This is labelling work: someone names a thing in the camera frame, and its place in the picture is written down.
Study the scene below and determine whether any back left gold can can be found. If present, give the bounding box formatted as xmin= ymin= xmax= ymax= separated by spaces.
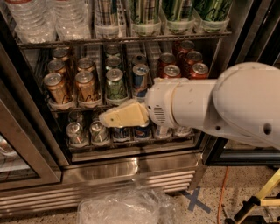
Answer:
xmin=52 ymin=48 xmax=69 ymax=61

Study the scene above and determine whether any back left silver can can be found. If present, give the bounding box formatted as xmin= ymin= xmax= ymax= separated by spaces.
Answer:
xmin=68 ymin=111 xmax=86 ymax=127

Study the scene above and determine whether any red cola can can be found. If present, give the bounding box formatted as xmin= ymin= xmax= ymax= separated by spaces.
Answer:
xmin=182 ymin=51 xmax=203 ymax=77
xmin=190 ymin=63 xmax=209 ymax=80
xmin=172 ymin=40 xmax=195 ymax=56
xmin=160 ymin=65 xmax=181 ymax=79
xmin=157 ymin=52 xmax=176 ymax=77

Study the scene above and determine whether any white-capped bottle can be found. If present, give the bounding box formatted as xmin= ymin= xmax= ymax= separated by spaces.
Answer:
xmin=155 ymin=125 xmax=172 ymax=139
xmin=174 ymin=126 xmax=192 ymax=137

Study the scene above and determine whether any clear water bottle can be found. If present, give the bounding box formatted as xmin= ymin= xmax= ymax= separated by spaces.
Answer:
xmin=53 ymin=0 xmax=91 ymax=41
xmin=4 ymin=0 xmax=56 ymax=44

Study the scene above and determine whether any blue pepsi can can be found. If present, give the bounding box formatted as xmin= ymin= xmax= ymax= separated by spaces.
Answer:
xmin=134 ymin=122 xmax=151 ymax=139
xmin=113 ymin=127 xmax=130 ymax=142

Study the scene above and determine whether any back dark energy can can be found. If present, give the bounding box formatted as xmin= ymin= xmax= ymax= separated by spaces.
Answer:
xmin=131 ymin=54 xmax=147 ymax=66

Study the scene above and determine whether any front left silver can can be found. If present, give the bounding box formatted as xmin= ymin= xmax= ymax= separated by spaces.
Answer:
xmin=66 ymin=122 xmax=88 ymax=145

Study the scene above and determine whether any front blue energy can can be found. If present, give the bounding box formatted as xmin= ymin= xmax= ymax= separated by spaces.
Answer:
xmin=132 ymin=64 xmax=150 ymax=97

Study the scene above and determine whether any shelf green can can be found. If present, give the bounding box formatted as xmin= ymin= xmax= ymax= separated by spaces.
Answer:
xmin=162 ymin=0 xmax=194 ymax=34
xmin=129 ymin=0 xmax=161 ymax=36
xmin=193 ymin=0 xmax=233 ymax=33

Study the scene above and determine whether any top shelf green can left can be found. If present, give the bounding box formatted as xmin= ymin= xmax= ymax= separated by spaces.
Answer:
xmin=129 ymin=0 xmax=161 ymax=36

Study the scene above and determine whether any middle left gold can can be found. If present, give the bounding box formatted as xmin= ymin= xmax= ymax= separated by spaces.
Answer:
xmin=47 ymin=59 xmax=69 ymax=80

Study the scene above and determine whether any yellow black stand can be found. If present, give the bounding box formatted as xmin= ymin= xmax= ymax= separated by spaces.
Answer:
xmin=224 ymin=169 xmax=280 ymax=224

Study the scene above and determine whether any silver can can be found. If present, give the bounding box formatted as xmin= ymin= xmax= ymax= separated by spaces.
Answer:
xmin=68 ymin=111 xmax=86 ymax=127
xmin=66 ymin=122 xmax=88 ymax=145
xmin=89 ymin=121 xmax=109 ymax=144

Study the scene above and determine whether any stainless steel fridge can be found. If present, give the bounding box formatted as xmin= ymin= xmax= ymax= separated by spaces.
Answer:
xmin=0 ymin=0 xmax=280 ymax=218

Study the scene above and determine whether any front left gold can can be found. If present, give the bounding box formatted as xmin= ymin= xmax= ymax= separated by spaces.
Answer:
xmin=43 ymin=73 xmax=73 ymax=104

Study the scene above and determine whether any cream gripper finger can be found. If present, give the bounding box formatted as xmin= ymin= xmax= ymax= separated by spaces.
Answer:
xmin=99 ymin=99 xmax=149 ymax=128

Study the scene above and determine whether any back left red cola can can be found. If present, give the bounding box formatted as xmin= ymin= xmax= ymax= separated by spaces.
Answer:
xmin=157 ymin=52 xmax=176 ymax=77

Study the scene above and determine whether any front right red cola can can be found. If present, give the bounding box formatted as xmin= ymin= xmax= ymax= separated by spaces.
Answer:
xmin=190 ymin=63 xmax=209 ymax=80

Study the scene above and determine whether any top shelf plaid can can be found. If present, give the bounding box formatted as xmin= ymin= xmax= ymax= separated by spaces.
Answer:
xmin=94 ymin=0 xmax=120 ymax=39

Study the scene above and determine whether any left clear water bottle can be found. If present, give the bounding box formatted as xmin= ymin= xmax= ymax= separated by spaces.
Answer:
xmin=4 ymin=0 xmax=56 ymax=44

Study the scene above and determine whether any back right red cola can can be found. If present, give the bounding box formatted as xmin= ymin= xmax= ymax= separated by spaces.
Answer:
xmin=172 ymin=40 xmax=195 ymax=56

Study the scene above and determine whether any right clear water bottle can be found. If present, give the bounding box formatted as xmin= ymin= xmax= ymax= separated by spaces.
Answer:
xmin=53 ymin=0 xmax=91 ymax=41

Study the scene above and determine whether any middle right red cola can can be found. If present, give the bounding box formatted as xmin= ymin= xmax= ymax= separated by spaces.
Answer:
xmin=182 ymin=51 xmax=203 ymax=77

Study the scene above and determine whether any front left red cola can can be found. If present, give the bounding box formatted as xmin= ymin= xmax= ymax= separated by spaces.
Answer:
xmin=160 ymin=65 xmax=181 ymax=79

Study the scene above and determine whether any open fridge glass door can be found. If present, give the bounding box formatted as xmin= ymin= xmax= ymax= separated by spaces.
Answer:
xmin=203 ymin=0 xmax=280 ymax=166

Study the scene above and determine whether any top shelf green can right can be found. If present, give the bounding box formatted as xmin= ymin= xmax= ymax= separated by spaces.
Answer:
xmin=193 ymin=0 xmax=233 ymax=33

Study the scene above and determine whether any green soda can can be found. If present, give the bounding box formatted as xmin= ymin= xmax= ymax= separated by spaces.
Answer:
xmin=105 ymin=56 xmax=123 ymax=71
xmin=106 ymin=69 xmax=128 ymax=101
xmin=105 ymin=45 xmax=121 ymax=58

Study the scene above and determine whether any right white-capped bottle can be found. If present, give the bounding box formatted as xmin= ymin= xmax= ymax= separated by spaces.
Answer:
xmin=174 ymin=126 xmax=192 ymax=137

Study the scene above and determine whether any top shelf green can middle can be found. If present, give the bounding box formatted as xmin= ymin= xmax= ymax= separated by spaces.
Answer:
xmin=162 ymin=0 xmax=194 ymax=34

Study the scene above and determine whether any orange cable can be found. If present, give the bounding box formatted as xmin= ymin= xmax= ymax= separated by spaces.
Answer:
xmin=216 ymin=166 xmax=231 ymax=224

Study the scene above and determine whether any left white-capped bottle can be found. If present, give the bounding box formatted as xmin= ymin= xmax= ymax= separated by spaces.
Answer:
xmin=155 ymin=125 xmax=172 ymax=139

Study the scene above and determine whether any clear plastic bin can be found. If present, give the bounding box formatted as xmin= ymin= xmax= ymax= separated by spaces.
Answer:
xmin=76 ymin=188 xmax=181 ymax=224

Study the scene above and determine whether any gold can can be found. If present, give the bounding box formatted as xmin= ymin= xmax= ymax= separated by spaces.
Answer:
xmin=43 ymin=73 xmax=73 ymax=104
xmin=75 ymin=71 xmax=100 ymax=102
xmin=52 ymin=48 xmax=69 ymax=61
xmin=77 ymin=58 xmax=96 ymax=73
xmin=47 ymin=59 xmax=69 ymax=80

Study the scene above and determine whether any right blue pepsi can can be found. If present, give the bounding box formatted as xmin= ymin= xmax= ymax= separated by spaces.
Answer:
xmin=134 ymin=122 xmax=151 ymax=139

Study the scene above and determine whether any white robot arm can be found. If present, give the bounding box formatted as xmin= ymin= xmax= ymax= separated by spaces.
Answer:
xmin=99 ymin=62 xmax=280 ymax=150

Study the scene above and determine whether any left blue pepsi can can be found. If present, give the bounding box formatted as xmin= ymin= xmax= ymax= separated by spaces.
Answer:
xmin=113 ymin=127 xmax=130 ymax=142

